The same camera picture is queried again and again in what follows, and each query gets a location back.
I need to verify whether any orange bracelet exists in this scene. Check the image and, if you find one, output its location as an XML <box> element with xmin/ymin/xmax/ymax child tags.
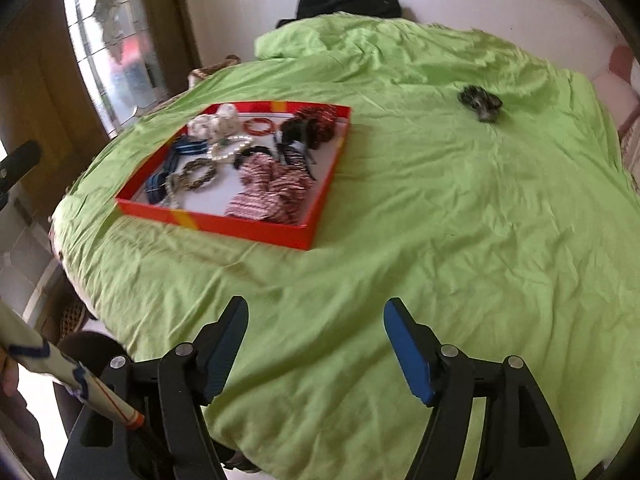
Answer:
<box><xmin>243</xmin><ymin>116</ymin><xmax>279</xmax><ymax>136</ymax></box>

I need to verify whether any red cardboard box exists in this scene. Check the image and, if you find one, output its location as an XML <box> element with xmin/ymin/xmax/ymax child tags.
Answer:
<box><xmin>115</xmin><ymin>101</ymin><xmax>352</xmax><ymax>251</ymax></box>

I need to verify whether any brown beaded bracelet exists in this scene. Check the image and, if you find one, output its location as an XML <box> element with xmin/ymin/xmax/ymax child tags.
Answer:
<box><xmin>179</xmin><ymin>157</ymin><xmax>219</xmax><ymax>194</ymax></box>

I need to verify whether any red polka-dot scrunchie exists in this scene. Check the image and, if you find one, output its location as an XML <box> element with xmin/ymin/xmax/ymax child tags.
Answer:
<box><xmin>295</xmin><ymin>106</ymin><xmax>338</xmax><ymax>149</ymax></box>

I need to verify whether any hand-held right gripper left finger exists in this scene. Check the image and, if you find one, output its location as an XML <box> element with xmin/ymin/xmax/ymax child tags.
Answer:
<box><xmin>55</xmin><ymin>296</ymin><xmax>250</xmax><ymax>480</ymax></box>

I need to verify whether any white pole with orange tip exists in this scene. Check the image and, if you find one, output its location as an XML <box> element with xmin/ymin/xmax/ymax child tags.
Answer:
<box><xmin>0</xmin><ymin>304</ymin><xmax>147</xmax><ymax>430</ymax></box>

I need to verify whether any wooden door with glass pane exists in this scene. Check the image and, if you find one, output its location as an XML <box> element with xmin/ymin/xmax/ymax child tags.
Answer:
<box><xmin>0</xmin><ymin>0</ymin><xmax>201</xmax><ymax>211</ymax></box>

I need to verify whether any dark patterned hair accessory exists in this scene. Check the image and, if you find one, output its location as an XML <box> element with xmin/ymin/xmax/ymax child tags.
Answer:
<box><xmin>276</xmin><ymin>117</ymin><xmax>313</xmax><ymax>151</ymax></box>

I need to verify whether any brown blanket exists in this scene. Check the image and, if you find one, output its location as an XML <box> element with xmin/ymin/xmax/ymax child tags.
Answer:
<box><xmin>187</xmin><ymin>55</ymin><xmax>242</xmax><ymax>89</ymax></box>

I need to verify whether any white polka-dot scrunchie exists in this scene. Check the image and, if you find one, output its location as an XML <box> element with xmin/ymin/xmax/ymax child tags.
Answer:
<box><xmin>187</xmin><ymin>104</ymin><xmax>243</xmax><ymax>142</ymax></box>

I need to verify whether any pink patterned pillow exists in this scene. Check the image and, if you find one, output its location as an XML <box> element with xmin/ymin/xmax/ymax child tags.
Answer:
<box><xmin>594</xmin><ymin>44</ymin><xmax>640</xmax><ymax>161</ymax></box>

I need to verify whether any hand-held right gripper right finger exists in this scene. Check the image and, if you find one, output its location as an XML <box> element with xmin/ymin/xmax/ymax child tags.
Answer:
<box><xmin>383</xmin><ymin>297</ymin><xmax>578</xmax><ymax>480</ymax></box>

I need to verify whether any black cloth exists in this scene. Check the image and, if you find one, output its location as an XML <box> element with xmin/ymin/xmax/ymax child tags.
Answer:
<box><xmin>276</xmin><ymin>0</ymin><xmax>403</xmax><ymax>28</ymax></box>

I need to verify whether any dark patterned scrunchie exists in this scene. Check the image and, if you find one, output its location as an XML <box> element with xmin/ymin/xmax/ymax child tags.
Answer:
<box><xmin>457</xmin><ymin>85</ymin><xmax>503</xmax><ymax>123</ymax></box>

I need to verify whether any blue striped hair tie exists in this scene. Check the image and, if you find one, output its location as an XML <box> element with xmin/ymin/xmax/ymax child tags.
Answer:
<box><xmin>172</xmin><ymin>136</ymin><xmax>209</xmax><ymax>159</ymax></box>
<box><xmin>144</xmin><ymin>172</ymin><xmax>174</xmax><ymax>206</ymax></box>

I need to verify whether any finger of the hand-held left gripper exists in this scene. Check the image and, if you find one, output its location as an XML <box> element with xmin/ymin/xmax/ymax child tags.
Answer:
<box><xmin>0</xmin><ymin>140</ymin><xmax>42</xmax><ymax>183</ymax></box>

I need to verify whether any red white striped scrunchie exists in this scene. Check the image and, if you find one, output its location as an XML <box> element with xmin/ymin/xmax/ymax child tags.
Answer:
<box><xmin>224</xmin><ymin>152</ymin><xmax>314</xmax><ymax>224</ymax></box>

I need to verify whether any black white striped hair tie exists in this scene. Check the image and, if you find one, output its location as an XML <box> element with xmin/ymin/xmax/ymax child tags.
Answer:
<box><xmin>276</xmin><ymin>142</ymin><xmax>317</xmax><ymax>182</ymax></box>

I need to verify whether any green bed sheet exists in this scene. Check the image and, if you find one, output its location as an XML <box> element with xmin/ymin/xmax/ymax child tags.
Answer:
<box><xmin>50</xmin><ymin>12</ymin><xmax>636</xmax><ymax>480</ymax></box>

